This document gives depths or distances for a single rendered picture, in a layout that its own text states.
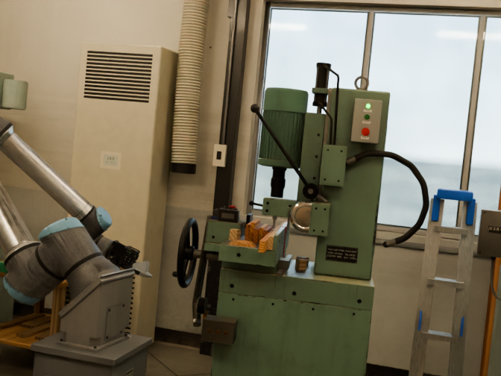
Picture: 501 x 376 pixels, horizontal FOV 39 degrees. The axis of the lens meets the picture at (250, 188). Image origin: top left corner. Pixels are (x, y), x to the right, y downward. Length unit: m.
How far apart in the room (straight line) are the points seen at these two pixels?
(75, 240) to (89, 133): 1.90
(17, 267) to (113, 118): 1.84
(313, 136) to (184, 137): 1.55
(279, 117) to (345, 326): 0.83
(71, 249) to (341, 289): 0.97
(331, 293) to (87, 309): 0.88
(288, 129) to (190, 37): 1.60
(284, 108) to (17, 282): 1.17
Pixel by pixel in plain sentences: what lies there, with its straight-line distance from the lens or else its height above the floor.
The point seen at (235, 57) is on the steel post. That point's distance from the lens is 4.23.
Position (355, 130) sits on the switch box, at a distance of 2.65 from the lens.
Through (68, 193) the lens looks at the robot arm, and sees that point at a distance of 2.82.
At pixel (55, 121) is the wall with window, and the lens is 4.77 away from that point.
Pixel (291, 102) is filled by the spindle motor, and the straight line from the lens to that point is 2.75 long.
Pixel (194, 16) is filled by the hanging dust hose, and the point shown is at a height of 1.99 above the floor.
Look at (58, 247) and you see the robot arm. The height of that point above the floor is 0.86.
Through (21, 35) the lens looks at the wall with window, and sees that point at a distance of 4.98.
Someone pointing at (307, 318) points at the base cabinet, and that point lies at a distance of 2.67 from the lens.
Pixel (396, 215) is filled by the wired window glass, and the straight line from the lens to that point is 4.16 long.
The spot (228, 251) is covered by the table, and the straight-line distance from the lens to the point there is 2.58.
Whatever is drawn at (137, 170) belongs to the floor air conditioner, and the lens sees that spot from 4.16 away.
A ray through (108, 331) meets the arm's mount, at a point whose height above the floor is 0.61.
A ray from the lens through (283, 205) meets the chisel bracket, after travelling 2.80.
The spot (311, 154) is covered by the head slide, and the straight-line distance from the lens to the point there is 2.75.
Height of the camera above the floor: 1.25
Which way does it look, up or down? 3 degrees down
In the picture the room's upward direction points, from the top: 5 degrees clockwise
